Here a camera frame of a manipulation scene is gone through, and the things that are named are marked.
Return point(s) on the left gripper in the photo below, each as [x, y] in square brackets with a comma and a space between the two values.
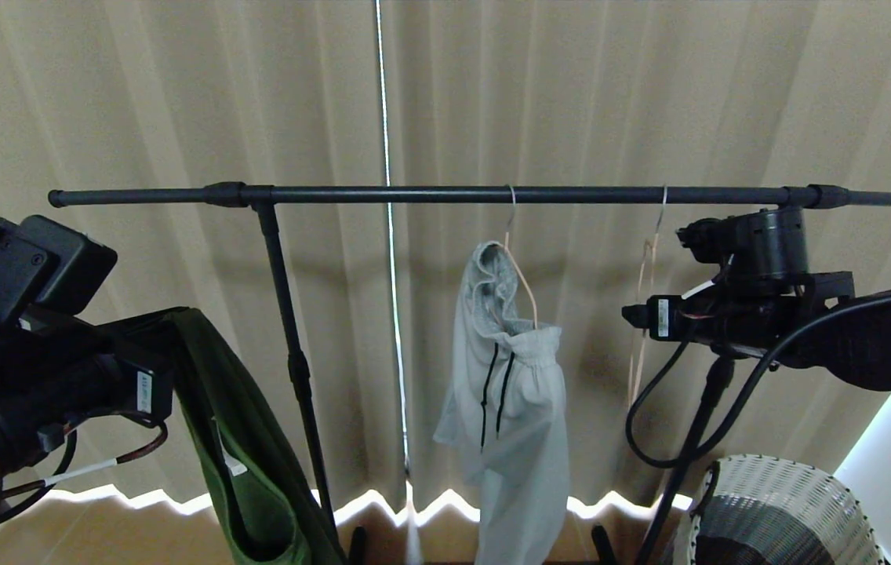
[61, 400]

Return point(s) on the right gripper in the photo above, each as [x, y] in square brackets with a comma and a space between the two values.
[720, 318]

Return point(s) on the pink clothes hanger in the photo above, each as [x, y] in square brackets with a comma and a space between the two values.
[522, 276]
[638, 353]

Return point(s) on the green garment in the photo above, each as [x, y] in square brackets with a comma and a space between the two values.
[257, 471]

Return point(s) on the pale grey shorts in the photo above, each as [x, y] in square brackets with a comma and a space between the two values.
[524, 439]

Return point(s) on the white laundry basket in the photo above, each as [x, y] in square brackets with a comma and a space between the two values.
[790, 494]

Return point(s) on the black clothes rack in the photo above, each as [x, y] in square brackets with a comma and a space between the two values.
[492, 194]

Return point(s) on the beige curtain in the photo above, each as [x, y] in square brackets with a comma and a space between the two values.
[140, 94]

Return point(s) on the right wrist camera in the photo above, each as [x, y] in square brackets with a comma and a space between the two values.
[708, 239]

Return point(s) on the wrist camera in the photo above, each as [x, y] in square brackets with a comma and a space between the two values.
[38, 267]
[708, 239]

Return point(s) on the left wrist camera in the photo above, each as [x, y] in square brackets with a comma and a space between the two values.
[38, 267]

